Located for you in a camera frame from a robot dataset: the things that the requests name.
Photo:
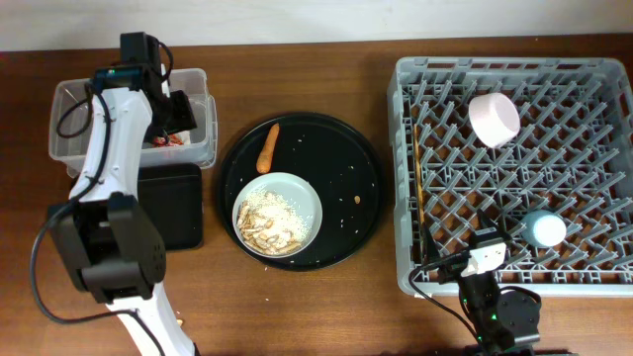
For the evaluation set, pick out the grey dishwasher rack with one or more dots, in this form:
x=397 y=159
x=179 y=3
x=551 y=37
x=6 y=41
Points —
x=572 y=157

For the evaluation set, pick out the white napkin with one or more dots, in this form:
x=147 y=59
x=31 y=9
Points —
x=185 y=136

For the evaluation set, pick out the pink bowl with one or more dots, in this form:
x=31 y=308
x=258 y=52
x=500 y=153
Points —
x=494 y=119

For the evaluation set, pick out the white plate with food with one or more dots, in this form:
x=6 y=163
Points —
x=276 y=215

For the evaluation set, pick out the round black tray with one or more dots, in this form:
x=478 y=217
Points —
x=337 y=160

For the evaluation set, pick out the blue plastic cup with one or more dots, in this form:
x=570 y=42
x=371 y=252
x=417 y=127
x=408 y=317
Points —
x=543 y=229

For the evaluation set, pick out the clear plastic bin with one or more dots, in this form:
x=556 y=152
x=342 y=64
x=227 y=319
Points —
x=203 y=140

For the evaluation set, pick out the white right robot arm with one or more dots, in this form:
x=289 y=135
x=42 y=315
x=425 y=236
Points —
x=503 y=320

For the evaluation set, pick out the orange carrot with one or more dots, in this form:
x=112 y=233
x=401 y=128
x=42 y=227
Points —
x=264 y=161

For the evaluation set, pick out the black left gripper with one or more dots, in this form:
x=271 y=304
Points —
x=185 y=118

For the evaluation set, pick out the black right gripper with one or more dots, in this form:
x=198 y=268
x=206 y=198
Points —
x=451 y=266

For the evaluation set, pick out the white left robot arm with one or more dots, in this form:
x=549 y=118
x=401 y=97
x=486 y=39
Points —
x=133 y=291

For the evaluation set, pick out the red snack wrapper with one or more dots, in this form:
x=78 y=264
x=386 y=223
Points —
x=160 y=141

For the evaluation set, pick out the black rectangular tray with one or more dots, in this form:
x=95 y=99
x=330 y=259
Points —
x=173 y=207

